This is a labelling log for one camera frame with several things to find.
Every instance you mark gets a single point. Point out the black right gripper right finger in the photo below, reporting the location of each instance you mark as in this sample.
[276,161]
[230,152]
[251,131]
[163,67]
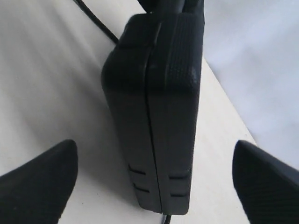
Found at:
[267,188]

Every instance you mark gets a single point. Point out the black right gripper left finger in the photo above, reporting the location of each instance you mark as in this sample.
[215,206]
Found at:
[37,192]

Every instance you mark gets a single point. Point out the black plastic carrying case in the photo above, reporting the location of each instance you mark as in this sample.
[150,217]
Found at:
[151,81]

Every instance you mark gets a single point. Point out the white backdrop curtain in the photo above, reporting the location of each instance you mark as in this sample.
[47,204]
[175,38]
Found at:
[252,46]

